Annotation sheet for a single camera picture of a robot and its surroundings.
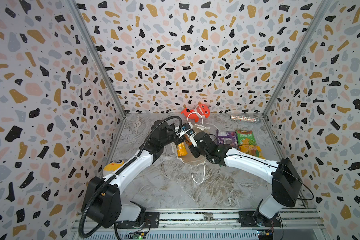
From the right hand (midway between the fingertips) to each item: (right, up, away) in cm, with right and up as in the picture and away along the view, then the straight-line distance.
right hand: (190, 141), depth 82 cm
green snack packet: (+40, 0, +23) cm, 46 cm away
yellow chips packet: (+39, -7, +11) cm, 41 cm away
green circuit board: (-25, -43, -12) cm, 52 cm away
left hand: (-2, +9, -6) cm, 11 cm away
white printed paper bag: (+4, -12, -6) cm, 14 cm away
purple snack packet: (+26, 0, +21) cm, 33 cm away
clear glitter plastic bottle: (+49, +14, +33) cm, 61 cm away
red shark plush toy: (+9, +21, +31) cm, 38 cm away
